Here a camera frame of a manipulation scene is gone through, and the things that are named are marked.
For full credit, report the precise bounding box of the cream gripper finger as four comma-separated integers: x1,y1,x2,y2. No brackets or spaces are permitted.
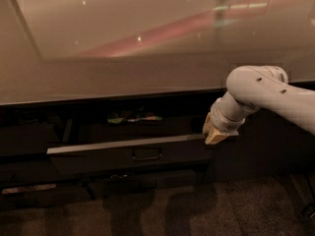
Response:
202,112,211,135
205,127,229,145

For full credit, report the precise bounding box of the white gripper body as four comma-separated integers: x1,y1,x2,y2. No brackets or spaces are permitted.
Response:
210,99,245,136

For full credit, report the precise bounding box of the dark drawer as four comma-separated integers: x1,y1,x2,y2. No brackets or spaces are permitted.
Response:
0,161,63,184
0,124,59,157
47,115,217,174
88,169,204,200
0,184,95,211

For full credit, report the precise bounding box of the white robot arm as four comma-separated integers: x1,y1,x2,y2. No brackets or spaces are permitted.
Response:
203,66,315,145

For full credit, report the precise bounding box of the green snack bag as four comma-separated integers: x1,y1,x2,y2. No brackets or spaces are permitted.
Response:
107,116,162,125

